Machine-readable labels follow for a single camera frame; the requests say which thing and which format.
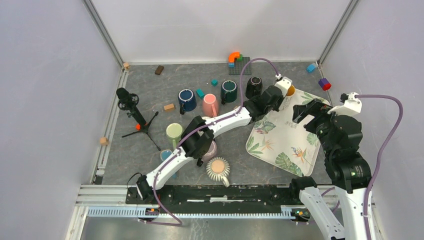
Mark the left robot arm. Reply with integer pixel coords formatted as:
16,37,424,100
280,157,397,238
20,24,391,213
136,84,291,204

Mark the white floral mug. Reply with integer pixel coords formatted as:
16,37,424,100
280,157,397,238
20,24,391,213
286,85,296,97

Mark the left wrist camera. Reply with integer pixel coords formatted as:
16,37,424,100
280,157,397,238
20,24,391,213
274,74,293,97

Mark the purple cable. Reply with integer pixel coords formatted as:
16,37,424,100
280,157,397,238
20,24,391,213
311,94,404,240
142,57,282,227

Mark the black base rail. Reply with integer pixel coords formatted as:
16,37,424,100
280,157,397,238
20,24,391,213
125,184,323,215

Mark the wooden cube by rail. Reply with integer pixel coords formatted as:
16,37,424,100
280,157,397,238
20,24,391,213
99,136,109,146

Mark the teal cube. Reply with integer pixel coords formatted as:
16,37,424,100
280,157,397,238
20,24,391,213
211,79,219,87

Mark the grey lego baseplate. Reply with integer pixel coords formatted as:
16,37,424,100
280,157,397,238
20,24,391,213
228,57,252,75

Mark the floral leaf tray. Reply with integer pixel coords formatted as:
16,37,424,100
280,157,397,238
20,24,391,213
245,90,330,177

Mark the black mug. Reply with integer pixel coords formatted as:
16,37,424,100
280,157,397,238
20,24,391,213
245,76,263,99

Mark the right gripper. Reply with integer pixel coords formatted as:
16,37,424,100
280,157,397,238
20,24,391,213
292,96,339,156

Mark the green lego brick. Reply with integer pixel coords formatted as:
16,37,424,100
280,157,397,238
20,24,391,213
235,54,244,62

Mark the dark green mug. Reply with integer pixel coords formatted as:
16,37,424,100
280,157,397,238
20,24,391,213
220,80,238,105

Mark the light green mug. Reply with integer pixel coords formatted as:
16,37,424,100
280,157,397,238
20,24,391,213
165,123,183,149

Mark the brown block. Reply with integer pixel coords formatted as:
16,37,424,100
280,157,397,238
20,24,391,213
154,65,165,76

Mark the purple and red block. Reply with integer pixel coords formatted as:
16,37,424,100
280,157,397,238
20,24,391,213
318,78,332,91

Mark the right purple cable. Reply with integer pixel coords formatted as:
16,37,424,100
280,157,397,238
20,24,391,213
311,94,404,240

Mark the wooden block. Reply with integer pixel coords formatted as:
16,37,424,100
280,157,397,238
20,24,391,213
163,103,176,112

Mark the light blue mug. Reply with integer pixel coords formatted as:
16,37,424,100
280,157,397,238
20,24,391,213
160,149,173,162

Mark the orange curved lego piece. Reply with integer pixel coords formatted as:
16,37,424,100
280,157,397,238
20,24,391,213
228,51,240,63

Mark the white ribbed mug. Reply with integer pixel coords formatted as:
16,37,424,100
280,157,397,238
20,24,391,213
206,157,230,188

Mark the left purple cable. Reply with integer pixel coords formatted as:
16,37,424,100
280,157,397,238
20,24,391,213
142,57,282,227

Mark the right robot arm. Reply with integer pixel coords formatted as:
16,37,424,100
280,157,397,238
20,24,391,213
288,99,376,240

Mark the mauve purple mug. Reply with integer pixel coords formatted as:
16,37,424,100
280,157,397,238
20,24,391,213
196,140,218,167

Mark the navy blue mug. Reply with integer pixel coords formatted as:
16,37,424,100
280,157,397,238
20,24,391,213
178,88,197,115

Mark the teal block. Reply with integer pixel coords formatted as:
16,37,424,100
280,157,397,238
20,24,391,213
195,88,205,99

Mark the pink mug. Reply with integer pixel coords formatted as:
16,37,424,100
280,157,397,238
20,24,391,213
202,93,219,118

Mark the light blue block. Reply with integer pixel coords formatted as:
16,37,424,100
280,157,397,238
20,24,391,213
306,63,318,73

